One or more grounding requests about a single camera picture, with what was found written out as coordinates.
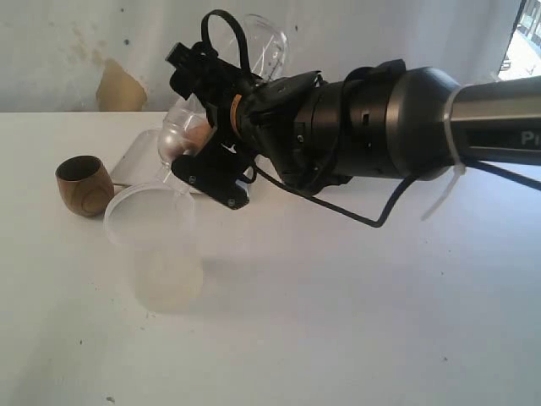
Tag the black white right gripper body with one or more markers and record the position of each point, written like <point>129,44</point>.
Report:
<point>231,97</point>

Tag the brown object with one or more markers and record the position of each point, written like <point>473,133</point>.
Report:
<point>198,135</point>

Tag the clear dome lid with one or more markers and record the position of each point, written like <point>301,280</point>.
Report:
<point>172,141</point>

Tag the clear measuring cup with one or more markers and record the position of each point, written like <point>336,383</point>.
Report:
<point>267,45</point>

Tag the brown wooden cup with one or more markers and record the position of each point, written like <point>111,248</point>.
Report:
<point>84,185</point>

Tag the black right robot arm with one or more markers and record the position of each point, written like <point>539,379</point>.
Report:
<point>381,122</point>

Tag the white rectangular tray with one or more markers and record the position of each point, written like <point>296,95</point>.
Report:
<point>141,164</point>

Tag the translucent plastic tub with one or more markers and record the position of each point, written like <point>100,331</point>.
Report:
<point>153,226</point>

